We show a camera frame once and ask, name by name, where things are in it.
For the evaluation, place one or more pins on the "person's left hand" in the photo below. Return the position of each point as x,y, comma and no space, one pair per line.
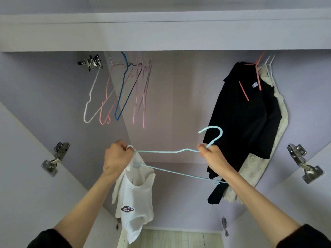
118,158

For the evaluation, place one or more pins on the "person's right hand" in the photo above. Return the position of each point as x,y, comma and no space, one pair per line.
217,161

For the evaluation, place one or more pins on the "black shorts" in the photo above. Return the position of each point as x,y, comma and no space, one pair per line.
230,126

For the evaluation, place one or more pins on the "beige printed shirt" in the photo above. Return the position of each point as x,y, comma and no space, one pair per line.
258,167

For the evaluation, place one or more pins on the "white bear t-shirt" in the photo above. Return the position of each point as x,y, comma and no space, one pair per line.
137,204

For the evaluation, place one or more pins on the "black garment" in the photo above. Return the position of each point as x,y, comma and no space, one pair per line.
266,121

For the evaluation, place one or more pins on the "grey wooden wardrobe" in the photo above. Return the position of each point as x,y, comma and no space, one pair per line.
181,95

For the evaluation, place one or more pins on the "grey wardrobe shelf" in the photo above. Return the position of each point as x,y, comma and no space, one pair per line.
155,33

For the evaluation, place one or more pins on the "person's left forearm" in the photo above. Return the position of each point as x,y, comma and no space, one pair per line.
85,211

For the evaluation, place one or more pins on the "person's black left sleeve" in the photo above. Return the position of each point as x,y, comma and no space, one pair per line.
49,240

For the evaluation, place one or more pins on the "person's black sleeve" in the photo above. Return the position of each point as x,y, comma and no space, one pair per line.
49,240
308,237

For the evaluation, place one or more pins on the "person's black right sleeve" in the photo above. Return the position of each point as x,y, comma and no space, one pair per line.
308,237

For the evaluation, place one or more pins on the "metal door hinge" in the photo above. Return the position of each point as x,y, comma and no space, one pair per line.
56,158
117,224
304,162
224,226

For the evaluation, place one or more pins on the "metal clip hanger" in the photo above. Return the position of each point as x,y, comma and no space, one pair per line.
92,62

